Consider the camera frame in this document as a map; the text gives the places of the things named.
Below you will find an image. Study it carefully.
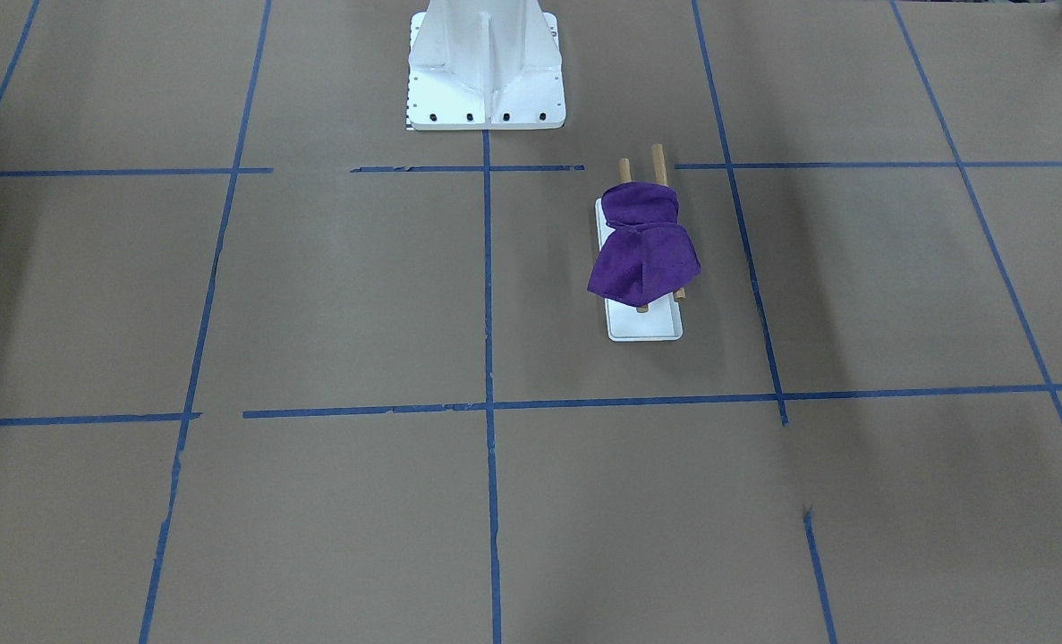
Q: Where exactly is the purple towel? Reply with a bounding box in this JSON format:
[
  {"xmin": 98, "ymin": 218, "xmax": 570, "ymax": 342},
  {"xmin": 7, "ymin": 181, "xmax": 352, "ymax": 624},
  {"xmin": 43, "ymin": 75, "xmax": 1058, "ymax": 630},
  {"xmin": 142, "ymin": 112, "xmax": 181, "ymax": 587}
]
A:
[{"xmin": 587, "ymin": 181, "xmax": 701, "ymax": 309}]

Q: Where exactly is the white rack base tray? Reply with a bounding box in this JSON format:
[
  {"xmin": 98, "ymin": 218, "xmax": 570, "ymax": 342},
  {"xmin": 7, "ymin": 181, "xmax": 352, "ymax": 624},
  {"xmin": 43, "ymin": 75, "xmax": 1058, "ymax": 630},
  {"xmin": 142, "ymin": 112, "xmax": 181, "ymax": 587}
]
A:
[{"xmin": 595, "ymin": 199, "xmax": 683, "ymax": 342}]

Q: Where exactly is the white camera mast stand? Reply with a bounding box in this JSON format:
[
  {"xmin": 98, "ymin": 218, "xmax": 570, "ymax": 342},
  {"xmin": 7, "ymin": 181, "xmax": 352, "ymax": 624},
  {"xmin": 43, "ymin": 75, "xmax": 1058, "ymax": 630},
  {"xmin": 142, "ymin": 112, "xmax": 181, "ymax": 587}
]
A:
[{"xmin": 405, "ymin": 1, "xmax": 567, "ymax": 131}]

